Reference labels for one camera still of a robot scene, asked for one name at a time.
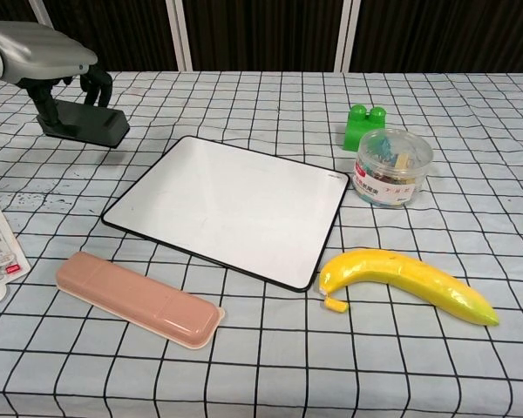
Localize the black and silver left hand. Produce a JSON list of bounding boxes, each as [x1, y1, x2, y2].
[[0, 19, 114, 131]]

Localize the grey board eraser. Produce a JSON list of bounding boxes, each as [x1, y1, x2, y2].
[[37, 98, 131, 149]]

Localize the clear ruler set packet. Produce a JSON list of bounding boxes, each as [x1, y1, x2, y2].
[[0, 199, 30, 306]]

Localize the dark folding screen white frames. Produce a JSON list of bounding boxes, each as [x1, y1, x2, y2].
[[0, 0, 523, 75]]

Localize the white board with black rim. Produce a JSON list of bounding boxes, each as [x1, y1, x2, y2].
[[100, 135, 351, 293]]

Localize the pink pencil case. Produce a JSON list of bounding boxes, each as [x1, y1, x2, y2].
[[55, 251, 226, 351]]

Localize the green toy building block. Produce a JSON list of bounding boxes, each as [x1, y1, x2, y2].
[[343, 104, 388, 153]]

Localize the clear jar of binder clips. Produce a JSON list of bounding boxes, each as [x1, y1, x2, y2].
[[351, 129, 434, 208]]

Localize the white black checkered tablecloth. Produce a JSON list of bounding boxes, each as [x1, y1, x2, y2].
[[0, 70, 523, 418]]

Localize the yellow toy banana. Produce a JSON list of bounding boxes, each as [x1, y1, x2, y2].
[[317, 247, 501, 328]]

